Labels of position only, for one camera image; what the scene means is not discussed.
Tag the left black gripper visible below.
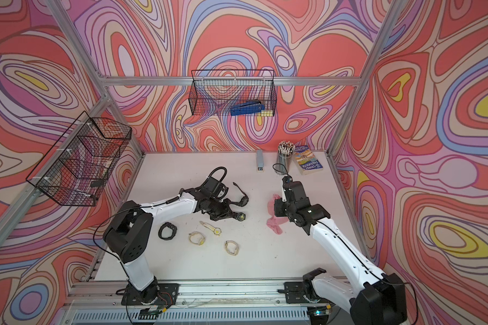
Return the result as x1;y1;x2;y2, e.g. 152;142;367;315
206;198;237;221

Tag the pink cloth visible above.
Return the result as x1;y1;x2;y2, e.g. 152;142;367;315
267;194;289;235

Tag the beige strap yellow dial watch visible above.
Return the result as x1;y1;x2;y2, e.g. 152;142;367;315
199;222;222;236

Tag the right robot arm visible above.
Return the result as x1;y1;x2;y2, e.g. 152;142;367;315
274;175;408;324

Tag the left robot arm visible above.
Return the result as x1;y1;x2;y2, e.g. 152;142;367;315
102;167;249;293

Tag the beige looped watch left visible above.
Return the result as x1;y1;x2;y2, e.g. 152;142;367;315
188;232;206;246

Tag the beige looped watch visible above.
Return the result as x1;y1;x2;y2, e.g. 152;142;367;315
224;240;240;256
188;232;206;246

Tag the beige looped watch right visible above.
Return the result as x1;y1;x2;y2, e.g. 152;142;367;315
224;240;240;256

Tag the colourful book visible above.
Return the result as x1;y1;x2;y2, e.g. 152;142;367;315
293;145;323;176

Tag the grey stapler on table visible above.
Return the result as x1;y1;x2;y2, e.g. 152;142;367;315
256;150;264;172

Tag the metal pencil cup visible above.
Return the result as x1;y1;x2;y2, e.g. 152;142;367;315
273;141;296;176

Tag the blue stapler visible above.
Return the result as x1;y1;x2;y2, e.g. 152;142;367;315
230;100;265;116

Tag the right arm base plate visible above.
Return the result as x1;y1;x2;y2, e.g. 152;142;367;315
277;268;335;306

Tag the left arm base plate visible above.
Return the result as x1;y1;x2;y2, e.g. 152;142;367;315
121;283;180;307

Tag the black wire basket back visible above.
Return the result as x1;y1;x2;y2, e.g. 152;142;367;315
188;69;277;116

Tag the black wire basket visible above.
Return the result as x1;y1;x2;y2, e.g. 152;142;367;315
188;69;277;116
26;112;132;207

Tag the black wire basket left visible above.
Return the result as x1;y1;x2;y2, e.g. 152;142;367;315
26;112;132;207

